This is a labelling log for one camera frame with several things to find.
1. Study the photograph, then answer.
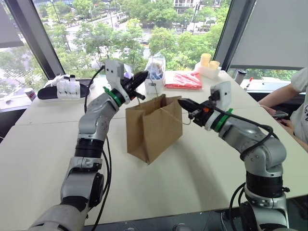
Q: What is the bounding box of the dark slanted window post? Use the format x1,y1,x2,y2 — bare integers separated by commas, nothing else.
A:
213,0,253,70
4,0,65,80

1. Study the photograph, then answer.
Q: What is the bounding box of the white cylinder with black cap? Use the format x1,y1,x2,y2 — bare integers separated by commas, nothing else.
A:
235,69,247,86

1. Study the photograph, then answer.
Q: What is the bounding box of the red plastic packet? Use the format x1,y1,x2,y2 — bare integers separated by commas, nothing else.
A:
165,71,204,90

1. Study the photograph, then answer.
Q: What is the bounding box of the person's left hand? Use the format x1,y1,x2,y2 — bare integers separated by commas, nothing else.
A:
280,119,296,136

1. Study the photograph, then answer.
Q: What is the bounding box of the white can with red label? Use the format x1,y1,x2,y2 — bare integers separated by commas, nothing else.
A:
23,88,38,103

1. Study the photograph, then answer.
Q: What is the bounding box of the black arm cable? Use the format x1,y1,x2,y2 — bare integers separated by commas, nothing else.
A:
84,66,113,231
213,107,280,221

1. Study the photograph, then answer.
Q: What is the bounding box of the white cup holder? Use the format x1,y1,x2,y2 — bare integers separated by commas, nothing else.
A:
194,62,222,79

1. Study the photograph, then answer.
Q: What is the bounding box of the white crumpled cloth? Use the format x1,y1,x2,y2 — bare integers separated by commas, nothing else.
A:
44,74,67,88

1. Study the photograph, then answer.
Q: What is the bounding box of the white bottle rack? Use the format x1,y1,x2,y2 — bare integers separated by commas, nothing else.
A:
57,74,81,101

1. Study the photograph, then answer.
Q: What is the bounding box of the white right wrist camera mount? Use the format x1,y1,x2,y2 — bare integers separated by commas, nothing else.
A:
210,81,232,113

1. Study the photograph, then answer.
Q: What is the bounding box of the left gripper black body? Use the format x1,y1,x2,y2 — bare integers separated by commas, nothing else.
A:
119,78,137,102

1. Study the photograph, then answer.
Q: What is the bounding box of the white square container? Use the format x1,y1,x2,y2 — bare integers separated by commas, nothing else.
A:
144,78,166,96

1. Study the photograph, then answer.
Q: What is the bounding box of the clear plastic bag with items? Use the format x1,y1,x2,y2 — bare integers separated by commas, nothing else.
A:
145,51,167,80

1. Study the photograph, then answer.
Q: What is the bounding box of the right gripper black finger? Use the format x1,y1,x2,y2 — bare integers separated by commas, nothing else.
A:
181,105,199,115
178,98,204,110

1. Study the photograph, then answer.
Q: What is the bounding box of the black slipper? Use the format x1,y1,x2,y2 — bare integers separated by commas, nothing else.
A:
37,84,91,101

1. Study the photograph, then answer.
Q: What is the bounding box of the person in white shirt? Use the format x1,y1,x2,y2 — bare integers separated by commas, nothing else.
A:
290,67,308,154

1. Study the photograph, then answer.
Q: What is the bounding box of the purple plush toy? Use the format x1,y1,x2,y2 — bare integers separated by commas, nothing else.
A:
122,64,134,79

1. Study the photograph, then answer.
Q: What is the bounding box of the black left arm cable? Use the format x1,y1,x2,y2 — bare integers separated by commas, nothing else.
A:
84,66,113,231

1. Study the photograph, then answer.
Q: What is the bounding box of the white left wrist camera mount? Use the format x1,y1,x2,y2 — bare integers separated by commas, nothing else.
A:
105,59,126,91

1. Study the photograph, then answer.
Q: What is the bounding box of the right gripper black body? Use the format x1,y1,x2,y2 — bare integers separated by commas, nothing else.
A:
188,101,216,127

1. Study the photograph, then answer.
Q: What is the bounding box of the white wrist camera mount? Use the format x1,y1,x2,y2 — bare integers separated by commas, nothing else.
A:
210,81,232,113
105,59,126,91

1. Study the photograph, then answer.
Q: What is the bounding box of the grey roller blind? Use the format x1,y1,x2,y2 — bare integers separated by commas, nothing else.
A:
0,2,26,49
230,0,308,71

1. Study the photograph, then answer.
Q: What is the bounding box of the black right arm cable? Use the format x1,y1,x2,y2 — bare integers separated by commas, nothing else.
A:
213,107,280,221

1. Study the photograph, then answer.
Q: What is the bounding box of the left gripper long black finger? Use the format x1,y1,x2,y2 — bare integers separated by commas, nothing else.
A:
125,70,149,89

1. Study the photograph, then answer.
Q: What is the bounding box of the tall yellow cup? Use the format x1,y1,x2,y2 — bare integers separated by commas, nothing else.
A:
200,53,212,67

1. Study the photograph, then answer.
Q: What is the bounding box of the brown paper bag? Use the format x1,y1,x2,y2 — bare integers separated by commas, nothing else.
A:
125,83,193,165

